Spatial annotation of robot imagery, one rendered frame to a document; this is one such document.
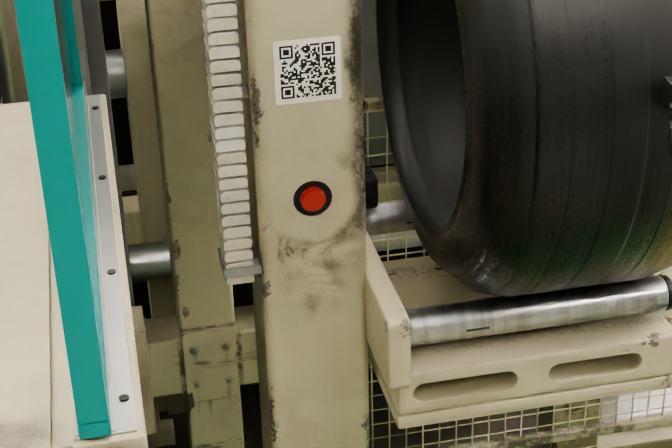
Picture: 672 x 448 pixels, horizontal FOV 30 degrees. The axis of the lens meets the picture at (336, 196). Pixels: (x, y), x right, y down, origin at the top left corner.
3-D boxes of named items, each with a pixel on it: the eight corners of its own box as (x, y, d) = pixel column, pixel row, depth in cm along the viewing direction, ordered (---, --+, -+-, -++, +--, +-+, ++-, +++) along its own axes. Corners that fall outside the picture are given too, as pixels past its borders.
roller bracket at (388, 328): (388, 394, 147) (388, 324, 142) (322, 235, 181) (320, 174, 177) (416, 390, 147) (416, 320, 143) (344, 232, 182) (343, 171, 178)
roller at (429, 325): (401, 355, 149) (400, 323, 147) (391, 335, 153) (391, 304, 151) (675, 316, 155) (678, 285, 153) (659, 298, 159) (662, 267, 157)
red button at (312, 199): (301, 213, 146) (300, 190, 145) (298, 206, 148) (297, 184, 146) (326, 210, 147) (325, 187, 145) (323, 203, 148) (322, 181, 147)
